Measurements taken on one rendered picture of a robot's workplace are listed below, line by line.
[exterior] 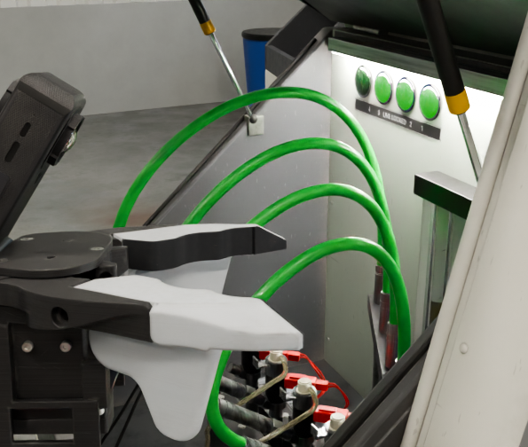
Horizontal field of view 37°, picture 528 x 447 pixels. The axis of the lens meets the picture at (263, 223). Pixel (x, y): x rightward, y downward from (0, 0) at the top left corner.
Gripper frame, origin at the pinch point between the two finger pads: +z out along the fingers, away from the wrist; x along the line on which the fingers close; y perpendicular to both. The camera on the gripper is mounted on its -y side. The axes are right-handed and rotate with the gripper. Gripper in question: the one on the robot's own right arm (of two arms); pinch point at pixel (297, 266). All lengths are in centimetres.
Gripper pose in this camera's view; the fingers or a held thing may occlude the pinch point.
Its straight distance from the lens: 36.4
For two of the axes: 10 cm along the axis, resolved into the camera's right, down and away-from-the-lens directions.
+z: 10.0, -0.1, 0.2
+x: 0.2, 2.1, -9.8
